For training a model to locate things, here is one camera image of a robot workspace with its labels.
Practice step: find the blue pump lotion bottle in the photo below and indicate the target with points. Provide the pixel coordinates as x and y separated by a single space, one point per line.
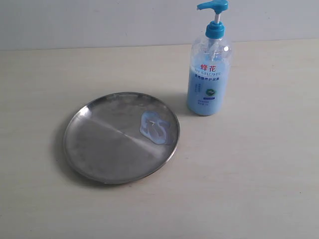
209 64

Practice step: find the pale blue soap blob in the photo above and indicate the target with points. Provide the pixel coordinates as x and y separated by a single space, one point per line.
155 128

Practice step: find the round stainless steel plate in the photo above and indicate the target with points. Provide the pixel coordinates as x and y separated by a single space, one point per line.
102 141

